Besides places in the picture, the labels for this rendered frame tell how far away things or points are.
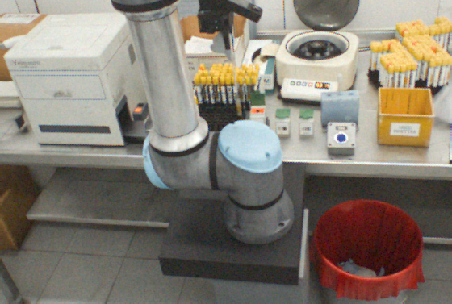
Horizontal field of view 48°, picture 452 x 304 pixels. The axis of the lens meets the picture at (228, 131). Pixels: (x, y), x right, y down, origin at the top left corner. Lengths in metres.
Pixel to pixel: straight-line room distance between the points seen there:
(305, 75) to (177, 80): 0.76
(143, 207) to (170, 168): 1.23
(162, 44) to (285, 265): 0.49
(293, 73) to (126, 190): 1.04
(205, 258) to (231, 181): 0.19
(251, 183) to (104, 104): 0.60
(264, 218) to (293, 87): 0.64
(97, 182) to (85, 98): 0.99
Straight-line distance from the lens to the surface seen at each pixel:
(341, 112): 1.44
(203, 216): 1.14
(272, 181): 0.98
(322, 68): 1.56
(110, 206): 2.25
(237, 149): 0.93
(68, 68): 1.42
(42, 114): 1.55
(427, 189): 2.22
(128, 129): 1.50
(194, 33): 1.90
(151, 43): 0.84
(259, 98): 1.43
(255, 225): 1.04
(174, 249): 1.10
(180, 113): 0.91
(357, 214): 1.90
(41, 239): 2.64
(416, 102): 1.50
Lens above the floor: 1.74
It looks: 36 degrees down
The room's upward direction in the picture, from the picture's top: 7 degrees counter-clockwise
